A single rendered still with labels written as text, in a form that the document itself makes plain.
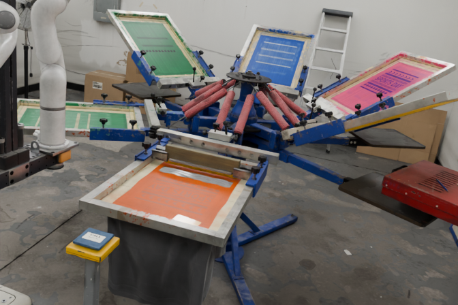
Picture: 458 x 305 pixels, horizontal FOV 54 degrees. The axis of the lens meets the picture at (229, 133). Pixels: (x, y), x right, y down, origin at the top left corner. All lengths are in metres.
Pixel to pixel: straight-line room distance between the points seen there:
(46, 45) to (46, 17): 0.11
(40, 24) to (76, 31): 5.55
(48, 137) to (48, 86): 0.21
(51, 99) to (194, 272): 0.87
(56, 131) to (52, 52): 0.31
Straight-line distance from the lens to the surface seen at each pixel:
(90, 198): 1.82
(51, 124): 1.87
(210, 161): 2.16
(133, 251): 1.92
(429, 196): 2.13
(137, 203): 1.86
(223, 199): 1.96
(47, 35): 1.80
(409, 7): 6.12
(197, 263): 1.82
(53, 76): 1.81
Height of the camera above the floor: 1.82
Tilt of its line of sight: 18 degrees down
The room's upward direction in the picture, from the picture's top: 8 degrees clockwise
